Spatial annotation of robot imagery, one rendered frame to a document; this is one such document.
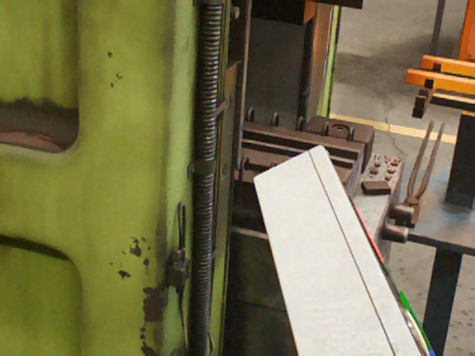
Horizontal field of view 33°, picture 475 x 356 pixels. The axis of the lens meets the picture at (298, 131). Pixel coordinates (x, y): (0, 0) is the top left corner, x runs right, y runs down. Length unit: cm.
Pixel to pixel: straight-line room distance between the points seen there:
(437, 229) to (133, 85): 95
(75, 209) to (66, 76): 15
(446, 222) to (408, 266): 125
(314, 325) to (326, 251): 8
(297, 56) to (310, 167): 73
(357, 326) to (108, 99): 42
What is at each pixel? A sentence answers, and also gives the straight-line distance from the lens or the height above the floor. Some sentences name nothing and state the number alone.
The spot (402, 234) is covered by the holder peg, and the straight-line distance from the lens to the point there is 134.
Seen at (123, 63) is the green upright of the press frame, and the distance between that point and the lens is 87.
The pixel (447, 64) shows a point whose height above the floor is 100.
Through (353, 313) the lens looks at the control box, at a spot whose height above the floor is 119.
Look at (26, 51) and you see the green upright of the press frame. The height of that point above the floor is 122.
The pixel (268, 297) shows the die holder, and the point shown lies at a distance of 128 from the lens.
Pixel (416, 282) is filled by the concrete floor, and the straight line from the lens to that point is 287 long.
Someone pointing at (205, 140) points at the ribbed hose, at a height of 115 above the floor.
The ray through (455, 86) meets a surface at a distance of 171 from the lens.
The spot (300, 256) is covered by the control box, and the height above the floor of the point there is 117.
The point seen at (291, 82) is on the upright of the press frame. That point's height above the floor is 102.
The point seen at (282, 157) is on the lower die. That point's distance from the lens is 129.
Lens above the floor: 153
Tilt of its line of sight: 23 degrees down
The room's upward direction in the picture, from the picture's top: 6 degrees clockwise
